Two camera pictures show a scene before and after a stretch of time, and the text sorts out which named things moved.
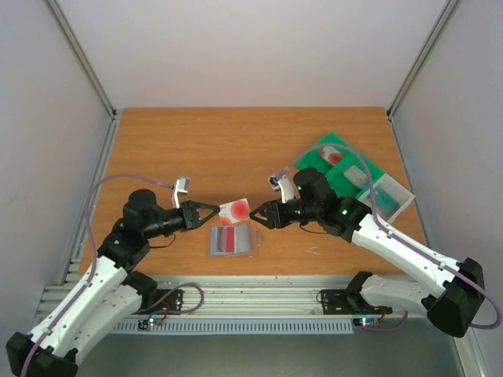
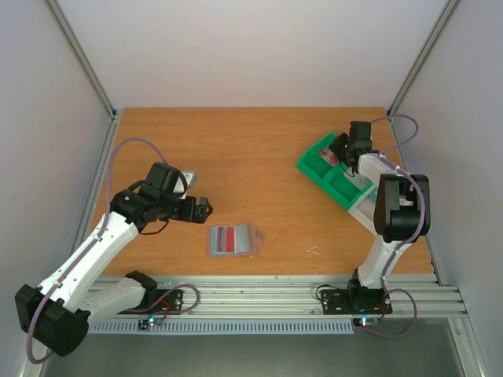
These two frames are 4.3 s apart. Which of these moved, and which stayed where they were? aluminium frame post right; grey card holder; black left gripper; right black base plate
Moved: black left gripper
Stayed: grey card holder; right black base plate; aluminium frame post right
